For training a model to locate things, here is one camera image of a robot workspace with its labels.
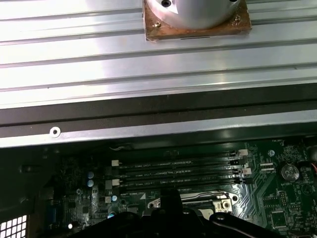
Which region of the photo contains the metal locking lever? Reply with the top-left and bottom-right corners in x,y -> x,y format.
179,190 -> 240,202

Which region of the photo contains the CPU socket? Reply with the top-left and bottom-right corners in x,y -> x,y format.
146,189 -> 240,219

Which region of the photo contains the black open PC case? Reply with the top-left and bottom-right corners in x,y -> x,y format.
0,85 -> 317,238

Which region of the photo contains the black RAM slot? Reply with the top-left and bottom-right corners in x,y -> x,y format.
110,158 -> 243,172
118,167 -> 251,181
111,177 -> 254,191
118,148 -> 249,162

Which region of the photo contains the round coin battery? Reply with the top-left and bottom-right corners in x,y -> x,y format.
279,161 -> 301,181

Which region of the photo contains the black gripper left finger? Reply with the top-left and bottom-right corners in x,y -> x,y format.
71,188 -> 172,238

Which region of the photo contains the brown square base plate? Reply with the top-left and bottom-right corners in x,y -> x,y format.
141,0 -> 253,43

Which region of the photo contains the green motherboard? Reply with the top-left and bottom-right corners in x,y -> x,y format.
37,140 -> 317,238

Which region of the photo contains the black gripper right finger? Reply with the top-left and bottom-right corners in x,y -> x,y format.
171,188 -> 282,238

